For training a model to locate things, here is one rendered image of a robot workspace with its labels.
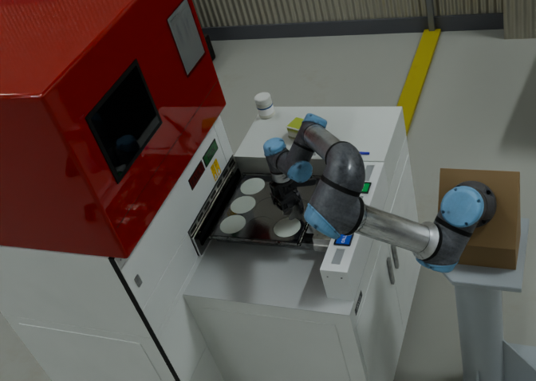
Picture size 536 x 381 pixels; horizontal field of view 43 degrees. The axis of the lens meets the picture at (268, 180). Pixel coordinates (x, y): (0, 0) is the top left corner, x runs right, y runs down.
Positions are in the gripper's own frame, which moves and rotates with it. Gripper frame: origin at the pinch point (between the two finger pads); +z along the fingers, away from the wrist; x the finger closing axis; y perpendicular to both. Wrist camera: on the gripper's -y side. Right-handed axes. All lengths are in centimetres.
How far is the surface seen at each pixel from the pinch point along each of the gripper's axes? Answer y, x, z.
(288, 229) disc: 6.4, 1.2, 1.2
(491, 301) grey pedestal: -35, 57, 30
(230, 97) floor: -82, -239, 91
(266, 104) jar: -25, -55, -12
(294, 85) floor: -122, -210, 91
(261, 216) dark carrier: 9.7, -12.4, 1.3
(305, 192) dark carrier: -9.7, -10.7, 1.4
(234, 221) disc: 18.7, -17.9, 1.3
